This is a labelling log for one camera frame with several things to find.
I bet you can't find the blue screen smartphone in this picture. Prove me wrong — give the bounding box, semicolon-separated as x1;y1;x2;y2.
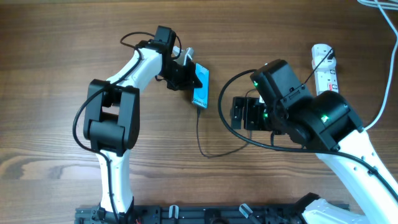
192;63;210;109

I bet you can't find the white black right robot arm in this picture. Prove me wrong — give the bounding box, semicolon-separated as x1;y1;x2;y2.
248;59;397;223

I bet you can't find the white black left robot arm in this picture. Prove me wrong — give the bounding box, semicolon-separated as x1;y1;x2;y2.
75;26;210;223

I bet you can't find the white charger adapter plug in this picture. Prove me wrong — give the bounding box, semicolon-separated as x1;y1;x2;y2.
312;52;336;71

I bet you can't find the white power strip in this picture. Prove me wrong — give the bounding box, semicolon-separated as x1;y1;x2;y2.
312;44;338;95

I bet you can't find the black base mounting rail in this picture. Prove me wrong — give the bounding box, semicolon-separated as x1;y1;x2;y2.
75;204;306;224

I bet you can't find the white power strip cord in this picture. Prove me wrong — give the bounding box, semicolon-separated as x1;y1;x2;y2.
356;0;398;131

